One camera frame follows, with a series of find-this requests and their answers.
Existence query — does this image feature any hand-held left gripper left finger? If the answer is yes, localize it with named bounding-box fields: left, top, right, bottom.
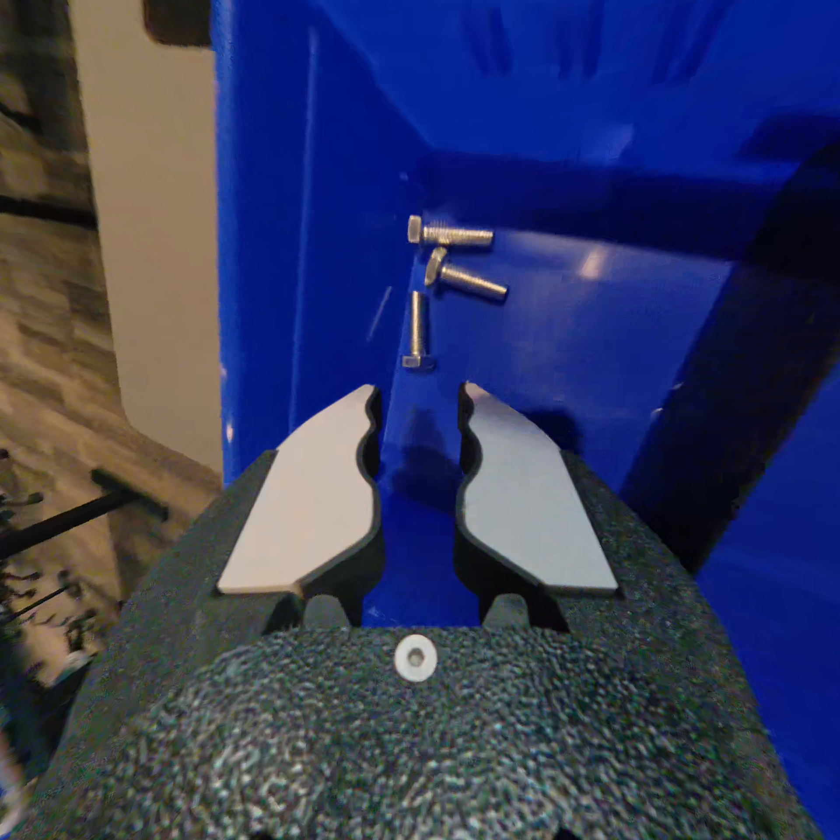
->
left=215, top=384, right=386, bottom=624

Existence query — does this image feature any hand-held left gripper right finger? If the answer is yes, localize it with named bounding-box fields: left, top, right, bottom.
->
left=453, top=381, right=620, bottom=610

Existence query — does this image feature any blue plastic bin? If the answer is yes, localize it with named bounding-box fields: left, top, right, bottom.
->
left=210, top=0, right=840, bottom=837

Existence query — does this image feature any silver hex bolt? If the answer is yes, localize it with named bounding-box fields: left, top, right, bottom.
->
left=402, top=290, right=435, bottom=370
left=407, top=215, right=494, bottom=250
left=424, top=246, right=509, bottom=303

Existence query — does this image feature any black chair base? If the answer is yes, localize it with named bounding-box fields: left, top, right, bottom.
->
left=0, top=469, right=168, bottom=559

